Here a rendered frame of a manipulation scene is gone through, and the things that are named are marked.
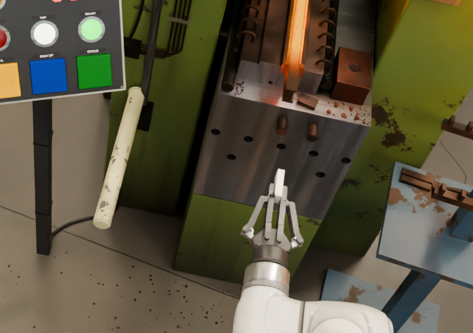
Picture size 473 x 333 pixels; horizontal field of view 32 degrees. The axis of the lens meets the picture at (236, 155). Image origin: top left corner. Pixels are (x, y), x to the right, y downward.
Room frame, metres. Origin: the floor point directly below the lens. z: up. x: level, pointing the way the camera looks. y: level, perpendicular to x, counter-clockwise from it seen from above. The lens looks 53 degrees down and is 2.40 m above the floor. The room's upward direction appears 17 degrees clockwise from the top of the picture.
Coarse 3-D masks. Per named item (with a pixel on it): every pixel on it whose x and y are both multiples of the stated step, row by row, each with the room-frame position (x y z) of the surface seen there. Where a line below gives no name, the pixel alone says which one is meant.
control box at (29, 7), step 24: (24, 0) 1.16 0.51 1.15; (48, 0) 1.19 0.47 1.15; (72, 0) 1.21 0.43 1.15; (96, 0) 1.24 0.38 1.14; (120, 0) 1.26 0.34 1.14; (0, 24) 1.12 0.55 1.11; (24, 24) 1.14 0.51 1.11; (72, 24) 1.19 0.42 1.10; (120, 24) 1.24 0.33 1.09; (0, 48) 1.09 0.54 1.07; (24, 48) 1.12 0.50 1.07; (48, 48) 1.14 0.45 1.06; (72, 48) 1.16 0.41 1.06; (96, 48) 1.19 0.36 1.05; (120, 48) 1.21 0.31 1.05; (24, 72) 1.09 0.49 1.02; (72, 72) 1.14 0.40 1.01; (120, 72) 1.19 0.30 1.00; (24, 96) 1.06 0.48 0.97; (48, 96) 1.09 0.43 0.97
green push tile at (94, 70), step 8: (80, 56) 1.16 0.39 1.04; (88, 56) 1.17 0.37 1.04; (96, 56) 1.17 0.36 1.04; (104, 56) 1.18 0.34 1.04; (80, 64) 1.15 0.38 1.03; (88, 64) 1.16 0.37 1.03; (96, 64) 1.17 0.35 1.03; (104, 64) 1.17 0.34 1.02; (80, 72) 1.14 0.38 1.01; (88, 72) 1.15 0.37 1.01; (96, 72) 1.16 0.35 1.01; (104, 72) 1.17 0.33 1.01; (80, 80) 1.13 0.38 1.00; (88, 80) 1.14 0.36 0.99; (96, 80) 1.15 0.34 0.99; (104, 80) 1.16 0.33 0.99; (80, 88) 1.12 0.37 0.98; (88, 88) 1.13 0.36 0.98
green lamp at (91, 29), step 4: (88, 20) 1.21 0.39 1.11; (92, 20) 1.21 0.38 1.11; (84, 24) 1.20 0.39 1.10; (88, 24) 1.20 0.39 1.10; (92, 24) 1.21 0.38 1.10; (96, 24) 1.21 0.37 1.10; (100, 24) 1.22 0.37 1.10; (84, 28) 1.19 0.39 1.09; (88, 28) 1.20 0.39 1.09; (92, 28) 1.20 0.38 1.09; (96, 28) 1.21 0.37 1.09; (100, 28) 1.21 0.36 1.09; (84, 32) 1.19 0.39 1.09; (88, 32) 1.19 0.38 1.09; (92, 32) 1.20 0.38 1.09; (96, 32) 1.20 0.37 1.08; (100, 32) 1.21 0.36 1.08; (84, 36) 1.19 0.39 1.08; (88, 36) 1.19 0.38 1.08; (92, 36) 1.19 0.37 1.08; (96, 36) 1.20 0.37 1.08
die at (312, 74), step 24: (264, 0) 1.58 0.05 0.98; (288, 0) 1.59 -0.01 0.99; (312, 0) 1.62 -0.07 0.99; (264, 24) 1.49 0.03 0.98; (288, 24) 1.50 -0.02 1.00; (312, 24) 1.53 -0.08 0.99; (264, 48) 1.40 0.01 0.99; (288, 48) 1.42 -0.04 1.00; (312, 48) 1.45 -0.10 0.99; (240, 72) 1.35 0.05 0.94; (264, 72) 1.36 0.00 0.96; (312, 72) 1.37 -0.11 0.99
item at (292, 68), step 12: (300, 0) 1.58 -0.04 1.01; (300, 12) 1.54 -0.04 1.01; (300, 24) 1.50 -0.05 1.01; (300, 36) 1.46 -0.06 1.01; (300, 48) 1.42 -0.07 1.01; (288, 60) 1.38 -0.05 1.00; (300, 60) 1.38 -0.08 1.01; (288, 72) 1.32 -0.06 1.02; (300, 72) 1.35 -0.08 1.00; (288, 84) 1.29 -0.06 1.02; (288, 96) 1.27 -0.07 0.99
